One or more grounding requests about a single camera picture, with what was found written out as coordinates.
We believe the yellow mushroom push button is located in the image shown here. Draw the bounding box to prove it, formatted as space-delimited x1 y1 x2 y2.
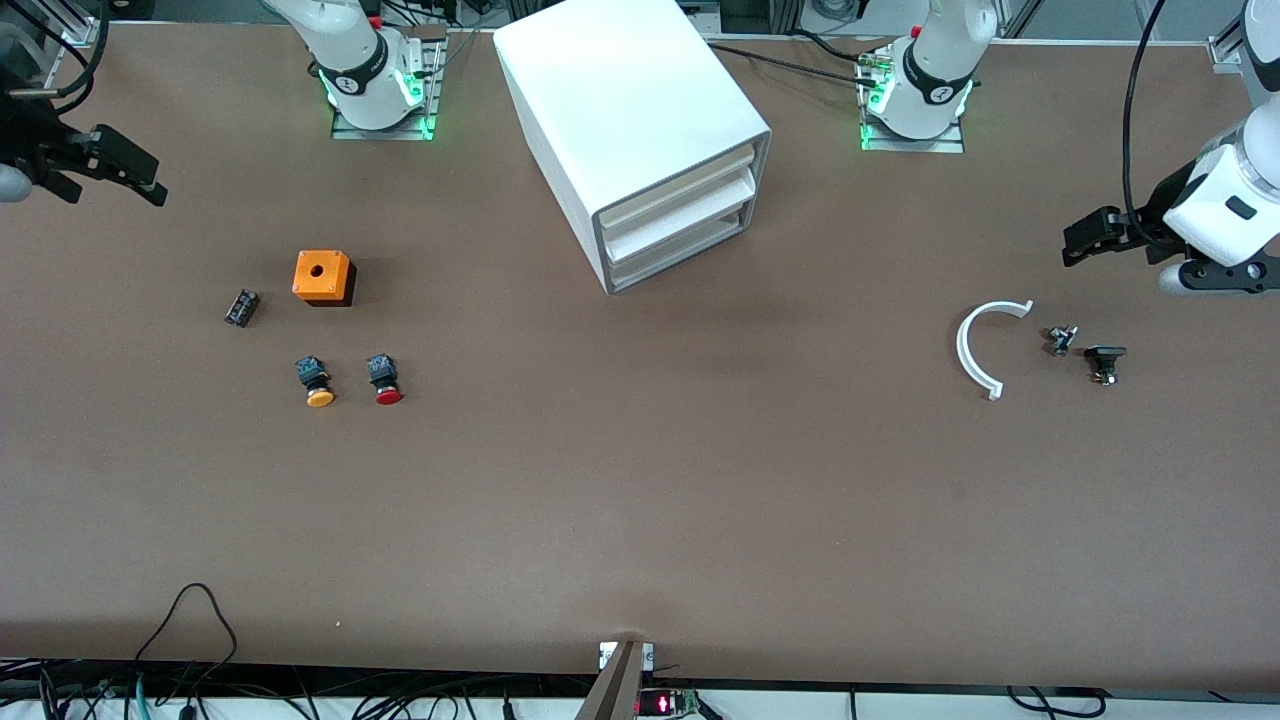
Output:
295 356 337 409

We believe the red mushroom push button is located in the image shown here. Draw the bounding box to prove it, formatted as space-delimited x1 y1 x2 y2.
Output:
366 353 405 406

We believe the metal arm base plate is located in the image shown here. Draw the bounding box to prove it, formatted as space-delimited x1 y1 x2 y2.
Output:
857 45 967 155
330 38 447 142

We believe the black base cable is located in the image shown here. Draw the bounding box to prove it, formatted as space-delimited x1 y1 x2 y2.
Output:
705 40 883 89

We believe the black looped table cable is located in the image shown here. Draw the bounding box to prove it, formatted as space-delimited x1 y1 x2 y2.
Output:
134 583 239 691

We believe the small red lit device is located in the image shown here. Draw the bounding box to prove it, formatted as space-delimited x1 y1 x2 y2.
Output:
637 688 703 718

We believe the small black bracket part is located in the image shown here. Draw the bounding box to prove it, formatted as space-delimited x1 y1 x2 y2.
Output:
1084 345 1129 387

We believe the black cable bundle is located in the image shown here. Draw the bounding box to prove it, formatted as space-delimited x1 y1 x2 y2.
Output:
0 655 601 720

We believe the grey camera stand post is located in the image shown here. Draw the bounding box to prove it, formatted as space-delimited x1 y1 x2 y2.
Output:
574 640 656 720

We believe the orange button enclosure box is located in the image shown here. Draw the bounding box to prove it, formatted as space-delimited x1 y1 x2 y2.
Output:
292 250 357 308

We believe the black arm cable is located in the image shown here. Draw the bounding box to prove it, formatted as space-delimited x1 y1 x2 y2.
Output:
1121 0 1173 246

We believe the white semicircular plastic bracket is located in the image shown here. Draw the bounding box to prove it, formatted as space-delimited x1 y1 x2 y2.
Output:
956 299 1035 401

